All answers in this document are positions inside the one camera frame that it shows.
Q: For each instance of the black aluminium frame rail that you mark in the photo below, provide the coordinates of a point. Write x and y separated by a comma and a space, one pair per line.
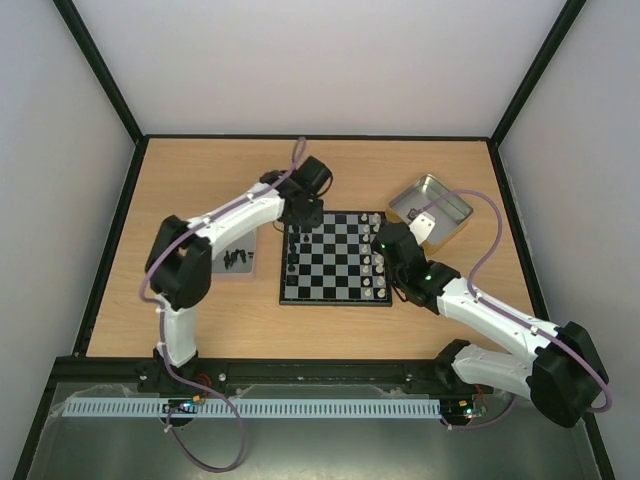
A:
227, 376

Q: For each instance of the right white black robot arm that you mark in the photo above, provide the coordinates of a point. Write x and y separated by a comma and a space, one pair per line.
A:
556, 367

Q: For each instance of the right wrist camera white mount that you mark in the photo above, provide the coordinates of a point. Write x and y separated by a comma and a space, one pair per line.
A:
421, 226

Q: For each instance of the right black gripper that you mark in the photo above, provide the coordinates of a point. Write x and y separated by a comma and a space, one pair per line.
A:
392, 237

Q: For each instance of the black silver chess board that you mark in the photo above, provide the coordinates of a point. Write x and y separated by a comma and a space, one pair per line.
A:
330, 268

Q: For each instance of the gold silver empty tin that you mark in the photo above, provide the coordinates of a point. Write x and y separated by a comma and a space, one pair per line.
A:
450, 215

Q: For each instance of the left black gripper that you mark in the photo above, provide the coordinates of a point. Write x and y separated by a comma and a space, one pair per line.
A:
313, 221

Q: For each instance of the pink tin with black pieces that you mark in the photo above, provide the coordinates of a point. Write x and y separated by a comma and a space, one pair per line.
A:
240, 272

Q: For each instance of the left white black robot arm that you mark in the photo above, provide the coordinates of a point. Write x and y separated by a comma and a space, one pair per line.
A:
178, 271

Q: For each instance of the light blue slotted cable duct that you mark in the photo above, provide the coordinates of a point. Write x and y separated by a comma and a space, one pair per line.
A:
254, 408

